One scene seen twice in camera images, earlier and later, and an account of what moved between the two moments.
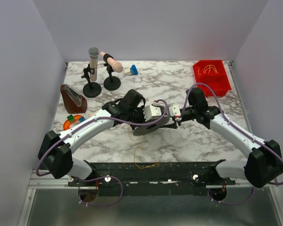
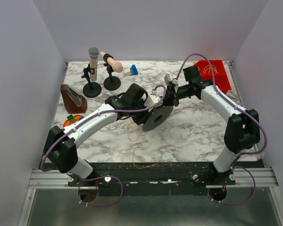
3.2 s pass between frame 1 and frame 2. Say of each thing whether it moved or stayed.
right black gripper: moved
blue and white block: stayed
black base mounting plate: stayed
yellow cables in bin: stayed
